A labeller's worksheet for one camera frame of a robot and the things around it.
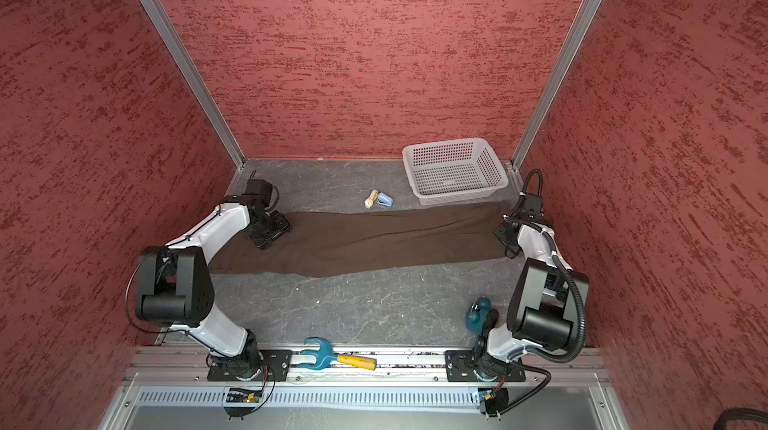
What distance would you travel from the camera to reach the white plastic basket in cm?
105

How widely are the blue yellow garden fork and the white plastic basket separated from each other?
0.53 meters

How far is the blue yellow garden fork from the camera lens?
0.75m
